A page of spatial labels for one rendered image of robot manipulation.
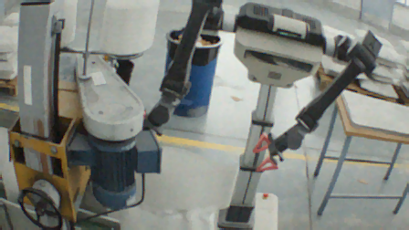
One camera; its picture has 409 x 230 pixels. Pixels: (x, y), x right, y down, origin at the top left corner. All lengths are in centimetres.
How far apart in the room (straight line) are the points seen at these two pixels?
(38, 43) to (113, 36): 27
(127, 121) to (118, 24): 26
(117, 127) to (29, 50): 36
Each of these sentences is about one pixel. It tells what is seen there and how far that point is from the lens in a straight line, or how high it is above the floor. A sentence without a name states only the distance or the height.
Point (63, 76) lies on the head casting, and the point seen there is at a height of 134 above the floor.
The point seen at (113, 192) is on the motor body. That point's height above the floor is 117.
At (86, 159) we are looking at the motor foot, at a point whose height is 126.
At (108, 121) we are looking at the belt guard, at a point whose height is 142.
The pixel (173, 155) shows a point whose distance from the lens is 177.
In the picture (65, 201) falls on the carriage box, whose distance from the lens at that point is 134.
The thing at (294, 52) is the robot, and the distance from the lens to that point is 185.
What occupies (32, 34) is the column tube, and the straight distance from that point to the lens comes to 110.
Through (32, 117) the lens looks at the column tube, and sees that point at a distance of 120.
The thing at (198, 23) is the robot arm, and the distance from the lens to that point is 135.
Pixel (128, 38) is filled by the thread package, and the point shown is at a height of 158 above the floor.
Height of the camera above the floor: 202
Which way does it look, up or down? 30 degrees down
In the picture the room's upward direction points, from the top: 8 degrees clockwise
